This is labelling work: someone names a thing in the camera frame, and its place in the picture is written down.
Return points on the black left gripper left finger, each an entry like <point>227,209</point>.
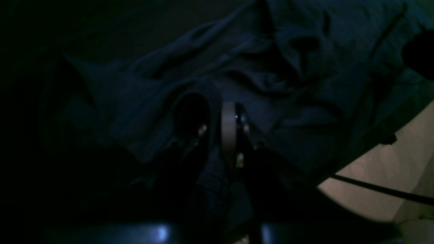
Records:
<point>153,210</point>

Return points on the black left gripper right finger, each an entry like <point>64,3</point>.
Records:
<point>286,208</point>

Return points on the dark grey T-shirt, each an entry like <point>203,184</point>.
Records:
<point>315,77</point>

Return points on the black table cloth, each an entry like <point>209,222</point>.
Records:
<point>35,32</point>

